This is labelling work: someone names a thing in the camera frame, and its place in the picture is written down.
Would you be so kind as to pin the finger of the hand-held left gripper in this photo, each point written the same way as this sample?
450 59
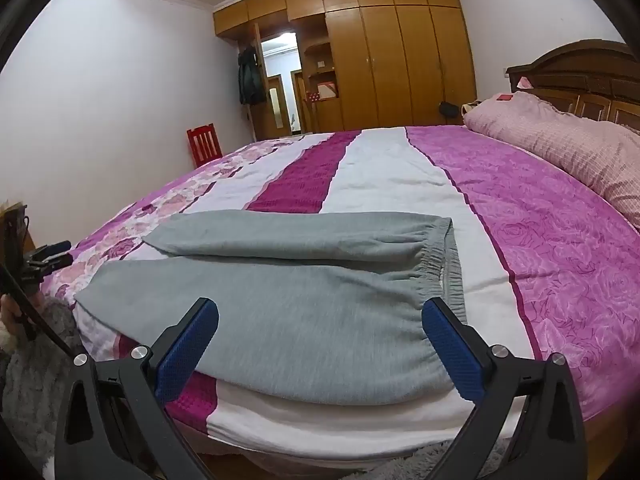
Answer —
57 247
55 262

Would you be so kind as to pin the grey pants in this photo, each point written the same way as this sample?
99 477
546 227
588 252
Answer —
300 310

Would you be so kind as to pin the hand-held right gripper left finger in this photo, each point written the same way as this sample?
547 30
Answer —
187 347

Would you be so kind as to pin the dark hanging jacket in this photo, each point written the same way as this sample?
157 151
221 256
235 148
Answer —
250 80

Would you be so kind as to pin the person's left hand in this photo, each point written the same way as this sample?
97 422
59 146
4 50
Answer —
6 312

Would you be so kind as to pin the person's left forearm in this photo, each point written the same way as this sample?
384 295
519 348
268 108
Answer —
35 385

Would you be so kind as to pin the small black bag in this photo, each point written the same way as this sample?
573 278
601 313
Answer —
447 109

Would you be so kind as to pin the wooden wardrobe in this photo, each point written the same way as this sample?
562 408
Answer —
395 60

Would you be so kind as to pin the small red packet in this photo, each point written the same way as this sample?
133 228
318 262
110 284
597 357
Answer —
505 97

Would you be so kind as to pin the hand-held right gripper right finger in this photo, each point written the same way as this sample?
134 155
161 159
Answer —
450 352

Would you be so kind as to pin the red dotted box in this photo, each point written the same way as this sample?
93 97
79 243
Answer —
313 96

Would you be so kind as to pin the beige bag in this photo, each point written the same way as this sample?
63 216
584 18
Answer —
471 108

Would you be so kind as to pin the dark wooden headboard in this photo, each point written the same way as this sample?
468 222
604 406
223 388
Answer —
580 75

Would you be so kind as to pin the red wooden chair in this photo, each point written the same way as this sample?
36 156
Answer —
204 142

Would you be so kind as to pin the pink striped floral bedspread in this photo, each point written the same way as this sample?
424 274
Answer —
550 240

